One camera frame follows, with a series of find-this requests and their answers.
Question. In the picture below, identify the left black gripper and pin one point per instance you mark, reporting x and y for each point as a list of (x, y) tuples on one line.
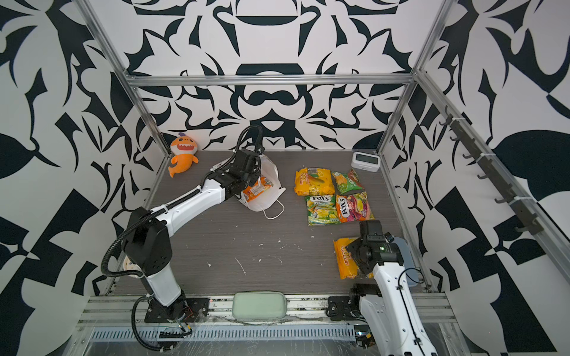
[(256, 175)]

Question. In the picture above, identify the patterned paper gift bag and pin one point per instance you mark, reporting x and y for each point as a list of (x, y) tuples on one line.
[(266, 191)]

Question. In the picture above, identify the yellow snack packet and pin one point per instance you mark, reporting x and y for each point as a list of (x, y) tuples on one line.
[(313, 182), (346, 265)]

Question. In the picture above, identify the green Fox's candy packet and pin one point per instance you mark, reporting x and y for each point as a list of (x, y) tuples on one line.
[(321, 210)]

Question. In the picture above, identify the small green orange snack packet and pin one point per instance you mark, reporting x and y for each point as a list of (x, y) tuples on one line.
[(347, 182)]

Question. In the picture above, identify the orange pink Fox's candy packet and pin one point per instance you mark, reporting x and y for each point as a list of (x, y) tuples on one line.
[(354, 207)]

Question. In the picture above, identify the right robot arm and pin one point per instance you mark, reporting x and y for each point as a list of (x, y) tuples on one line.
[(390, 313)]

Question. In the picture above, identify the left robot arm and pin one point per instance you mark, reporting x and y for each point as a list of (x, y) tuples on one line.
[(144, 248)]

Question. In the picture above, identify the orange snack packet in bag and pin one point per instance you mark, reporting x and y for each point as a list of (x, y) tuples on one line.
[(253, 192)]

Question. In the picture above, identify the orange shark plush toy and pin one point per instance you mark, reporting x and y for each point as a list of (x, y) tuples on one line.
[(184, 150)]

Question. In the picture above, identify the white digital clock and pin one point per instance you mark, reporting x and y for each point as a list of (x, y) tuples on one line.
[(365, 162)]

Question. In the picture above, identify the green pouch case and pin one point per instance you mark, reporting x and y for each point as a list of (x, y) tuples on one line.
[(259, 306)]

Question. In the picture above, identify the blue pouch case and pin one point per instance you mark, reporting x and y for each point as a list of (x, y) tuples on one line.
[(413, 276)]

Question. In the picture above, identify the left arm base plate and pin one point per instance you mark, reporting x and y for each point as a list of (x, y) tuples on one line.
[(187, 311)]

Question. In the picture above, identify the white cable duct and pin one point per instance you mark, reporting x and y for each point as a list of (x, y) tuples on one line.
[(334, 332)]

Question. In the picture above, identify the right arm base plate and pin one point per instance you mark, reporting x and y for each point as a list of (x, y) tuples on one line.
[(341, 308)]

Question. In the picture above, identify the black wall hook rack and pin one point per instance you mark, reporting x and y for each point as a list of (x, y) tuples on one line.
[(494, 171)]

